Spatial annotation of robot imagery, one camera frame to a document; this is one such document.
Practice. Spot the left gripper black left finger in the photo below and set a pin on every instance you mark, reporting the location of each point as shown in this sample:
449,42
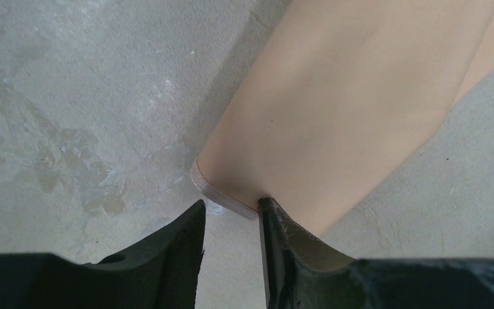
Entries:
159,271

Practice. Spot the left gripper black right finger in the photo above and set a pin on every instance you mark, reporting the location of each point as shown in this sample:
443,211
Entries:
301,271

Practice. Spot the orange cloth napkin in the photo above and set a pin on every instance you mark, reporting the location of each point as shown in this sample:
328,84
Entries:
342,94

